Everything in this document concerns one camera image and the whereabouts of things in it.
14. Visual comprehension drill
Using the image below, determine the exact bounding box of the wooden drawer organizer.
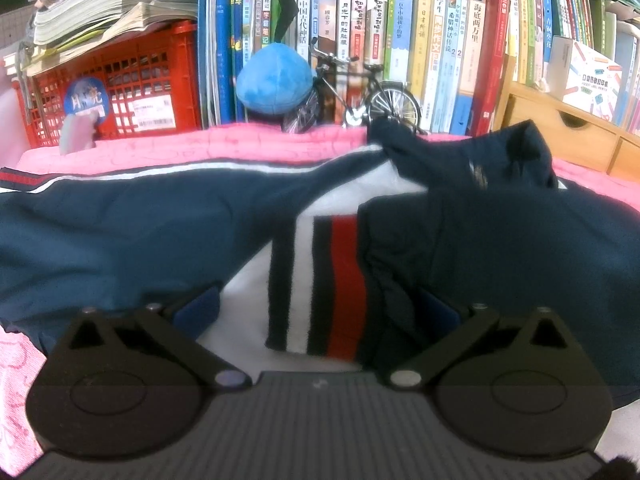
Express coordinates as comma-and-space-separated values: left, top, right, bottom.
492, 80, 640, 183

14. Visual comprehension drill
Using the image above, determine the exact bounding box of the white plastic book holder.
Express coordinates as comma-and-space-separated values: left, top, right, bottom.
612, 17, 640, 128

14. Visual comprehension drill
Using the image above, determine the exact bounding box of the miniature bicycle model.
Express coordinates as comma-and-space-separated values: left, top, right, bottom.
282, 37, 426, 136

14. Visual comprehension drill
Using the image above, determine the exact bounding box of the navy and white jacket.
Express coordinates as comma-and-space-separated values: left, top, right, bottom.
0, 120, 640, 408

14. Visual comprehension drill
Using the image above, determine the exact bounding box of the round blue paper fan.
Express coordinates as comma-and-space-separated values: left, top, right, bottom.
59, 76, 112, 155

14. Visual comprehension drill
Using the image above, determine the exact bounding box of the stack of paper magazines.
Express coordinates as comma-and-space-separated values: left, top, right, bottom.
27, 0, 201, 78

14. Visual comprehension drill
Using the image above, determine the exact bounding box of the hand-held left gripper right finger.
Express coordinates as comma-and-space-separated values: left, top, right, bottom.
382, 292, 568, 391

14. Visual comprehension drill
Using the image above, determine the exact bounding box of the pink rabbit-print blanket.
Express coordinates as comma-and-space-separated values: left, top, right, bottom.
0, 122, 640, 476

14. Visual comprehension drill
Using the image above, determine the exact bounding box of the row of thick storybooks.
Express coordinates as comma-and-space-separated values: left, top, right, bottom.
250, 0, 513, 136

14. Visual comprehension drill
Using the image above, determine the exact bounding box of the black hanging strap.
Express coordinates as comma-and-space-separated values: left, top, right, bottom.
272, 0, 301, 48

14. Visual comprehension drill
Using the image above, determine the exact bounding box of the round blue plush toy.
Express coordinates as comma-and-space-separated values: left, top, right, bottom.
235, 42, 317, 116

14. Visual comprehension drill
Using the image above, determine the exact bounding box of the red plastic crate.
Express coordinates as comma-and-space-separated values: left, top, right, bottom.
12, 20, 203, 148

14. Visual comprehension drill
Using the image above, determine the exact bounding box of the colourful printed white box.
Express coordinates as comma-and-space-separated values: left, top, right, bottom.
547, 35, 626, 123

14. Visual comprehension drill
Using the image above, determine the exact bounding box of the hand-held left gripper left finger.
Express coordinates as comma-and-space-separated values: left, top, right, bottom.
65, 282, 253, 391

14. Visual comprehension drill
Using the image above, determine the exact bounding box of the row of tall blue books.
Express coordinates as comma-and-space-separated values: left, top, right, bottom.
197, 0, 261, 128

